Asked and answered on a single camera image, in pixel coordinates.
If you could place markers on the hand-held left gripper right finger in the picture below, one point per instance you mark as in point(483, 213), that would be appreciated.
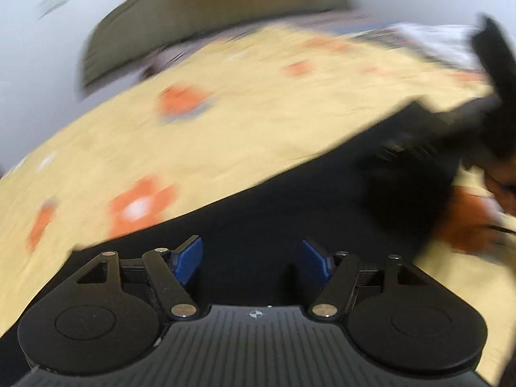
point(312, 256)

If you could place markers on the person's right hand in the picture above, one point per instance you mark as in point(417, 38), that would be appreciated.
point(502, 179)

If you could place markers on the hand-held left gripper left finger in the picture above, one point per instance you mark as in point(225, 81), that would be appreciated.
point(188, 258)

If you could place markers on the green padded headboard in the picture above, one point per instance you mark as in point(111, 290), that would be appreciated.
point(209, 12)

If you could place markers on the yellow carrot printed blanket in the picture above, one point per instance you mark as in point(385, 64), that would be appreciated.
point(225, 100)

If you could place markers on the black pants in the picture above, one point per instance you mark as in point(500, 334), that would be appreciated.
point(282, 213)

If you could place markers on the white cloth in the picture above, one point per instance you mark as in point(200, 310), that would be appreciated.
point(435, 42)

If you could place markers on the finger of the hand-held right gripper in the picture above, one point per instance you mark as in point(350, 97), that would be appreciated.
point(459, 117)

